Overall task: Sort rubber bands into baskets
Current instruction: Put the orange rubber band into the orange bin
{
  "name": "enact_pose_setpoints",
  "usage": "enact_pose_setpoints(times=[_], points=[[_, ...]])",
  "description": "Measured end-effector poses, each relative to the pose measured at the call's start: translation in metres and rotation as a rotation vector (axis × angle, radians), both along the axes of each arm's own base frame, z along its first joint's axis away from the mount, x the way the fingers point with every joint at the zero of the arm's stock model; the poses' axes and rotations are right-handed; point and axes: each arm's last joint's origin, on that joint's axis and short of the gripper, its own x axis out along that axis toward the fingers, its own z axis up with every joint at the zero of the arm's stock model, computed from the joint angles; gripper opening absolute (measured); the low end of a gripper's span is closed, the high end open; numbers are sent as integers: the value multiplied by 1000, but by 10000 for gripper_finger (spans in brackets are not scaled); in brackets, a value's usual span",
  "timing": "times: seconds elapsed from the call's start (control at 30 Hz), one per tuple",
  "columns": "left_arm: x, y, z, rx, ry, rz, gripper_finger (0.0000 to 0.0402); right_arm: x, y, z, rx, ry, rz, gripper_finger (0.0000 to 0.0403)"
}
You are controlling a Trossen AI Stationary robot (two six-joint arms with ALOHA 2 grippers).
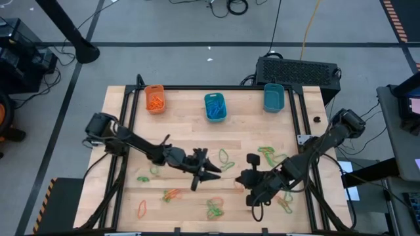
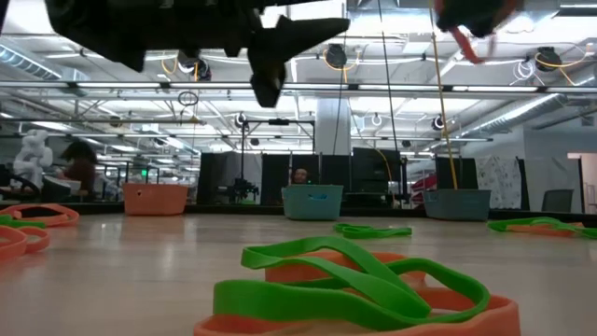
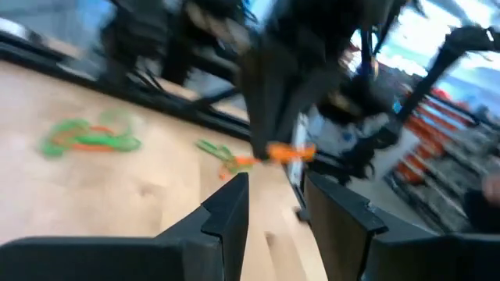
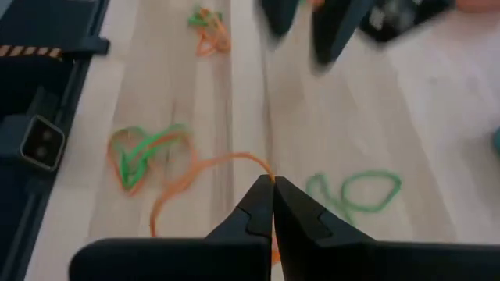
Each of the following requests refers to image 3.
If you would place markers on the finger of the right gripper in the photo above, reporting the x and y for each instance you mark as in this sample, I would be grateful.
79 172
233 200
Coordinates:
261 101
304 89

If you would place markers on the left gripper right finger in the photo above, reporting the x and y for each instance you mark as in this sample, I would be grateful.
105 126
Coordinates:
336 218

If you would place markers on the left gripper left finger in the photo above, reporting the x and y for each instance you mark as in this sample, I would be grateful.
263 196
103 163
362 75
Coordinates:
226 207

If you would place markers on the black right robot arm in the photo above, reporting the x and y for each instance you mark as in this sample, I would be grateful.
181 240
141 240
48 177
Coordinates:
121 39

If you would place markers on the orange shelving rack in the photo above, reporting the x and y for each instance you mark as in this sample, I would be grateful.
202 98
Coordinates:
422 136

